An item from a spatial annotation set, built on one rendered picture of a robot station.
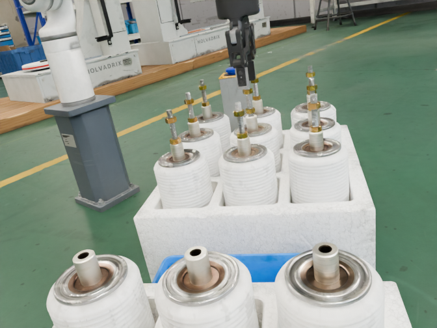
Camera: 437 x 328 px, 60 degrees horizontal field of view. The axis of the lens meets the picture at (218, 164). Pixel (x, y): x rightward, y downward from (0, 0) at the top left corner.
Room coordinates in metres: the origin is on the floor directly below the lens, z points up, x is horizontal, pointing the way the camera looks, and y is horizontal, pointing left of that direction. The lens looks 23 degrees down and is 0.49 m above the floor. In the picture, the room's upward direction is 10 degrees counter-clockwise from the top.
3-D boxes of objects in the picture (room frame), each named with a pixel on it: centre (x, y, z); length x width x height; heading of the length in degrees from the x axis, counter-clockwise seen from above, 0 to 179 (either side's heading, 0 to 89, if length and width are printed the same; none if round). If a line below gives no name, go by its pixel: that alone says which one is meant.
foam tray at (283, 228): (0.71, -0.08, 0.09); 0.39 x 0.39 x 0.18; 75
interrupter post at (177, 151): (0.63, 0.07, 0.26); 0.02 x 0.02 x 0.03
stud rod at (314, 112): (0.57, -0.16, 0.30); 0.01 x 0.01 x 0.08
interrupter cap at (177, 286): (0.30, 0.04, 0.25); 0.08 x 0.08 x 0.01
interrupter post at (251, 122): (0.71, -0.08, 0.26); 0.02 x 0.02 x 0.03
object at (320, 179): (0.57, -0.16, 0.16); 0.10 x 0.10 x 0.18
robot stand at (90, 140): (1.07, 0.35, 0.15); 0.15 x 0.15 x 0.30; 46
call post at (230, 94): (1.01, -0.08, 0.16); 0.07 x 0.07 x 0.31; 75
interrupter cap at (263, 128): (0.71, -0.08, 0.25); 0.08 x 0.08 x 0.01
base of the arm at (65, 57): (1.07, 0.35, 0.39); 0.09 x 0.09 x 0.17; 46
